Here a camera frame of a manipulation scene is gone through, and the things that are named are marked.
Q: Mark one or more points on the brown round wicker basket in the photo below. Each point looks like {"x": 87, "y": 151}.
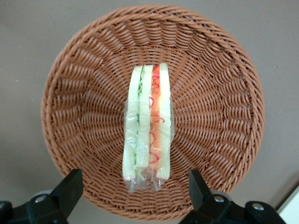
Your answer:
{"x": 210, "y": 105}

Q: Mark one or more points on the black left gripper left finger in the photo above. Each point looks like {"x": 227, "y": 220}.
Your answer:
{"x": 58, "y": 200}

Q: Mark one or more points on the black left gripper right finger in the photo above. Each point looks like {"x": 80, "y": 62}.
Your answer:
{"x": 205, "y": 205}

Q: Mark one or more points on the triangle sandwich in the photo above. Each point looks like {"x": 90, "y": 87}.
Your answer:
{"x": 144, "y": 121}

